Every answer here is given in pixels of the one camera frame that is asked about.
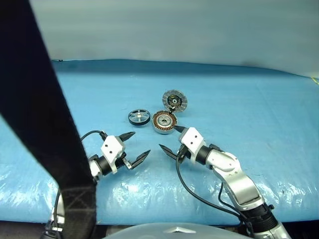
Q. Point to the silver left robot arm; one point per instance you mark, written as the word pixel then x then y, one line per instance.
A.
pixel 102 164

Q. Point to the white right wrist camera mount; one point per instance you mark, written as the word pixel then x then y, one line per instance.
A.
pixel 192 137

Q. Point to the blue plastic table cover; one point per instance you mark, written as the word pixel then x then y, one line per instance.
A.
pixel 224 99

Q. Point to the motor stator with copper coils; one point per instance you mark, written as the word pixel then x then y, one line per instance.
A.
pixel 164 123

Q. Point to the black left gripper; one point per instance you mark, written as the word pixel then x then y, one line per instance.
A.
pixel 124 159

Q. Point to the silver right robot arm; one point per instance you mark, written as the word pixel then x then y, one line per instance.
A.
pixel 236 179

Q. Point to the grey rounded robot torso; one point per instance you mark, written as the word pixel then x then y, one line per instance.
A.
pixel 149 232

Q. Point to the round motor cover with circuit board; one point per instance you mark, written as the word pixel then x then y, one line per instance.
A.
pixel 175 101

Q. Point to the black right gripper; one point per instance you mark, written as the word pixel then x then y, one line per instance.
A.
pixel 184 153

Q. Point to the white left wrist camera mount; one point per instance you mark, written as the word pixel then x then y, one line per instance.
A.
pixel 111 149

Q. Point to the black spoked motor rotor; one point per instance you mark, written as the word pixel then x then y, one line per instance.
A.
pixel 139 117

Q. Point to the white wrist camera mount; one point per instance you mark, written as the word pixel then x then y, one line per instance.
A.
pixel 192 137
pixel 111 149

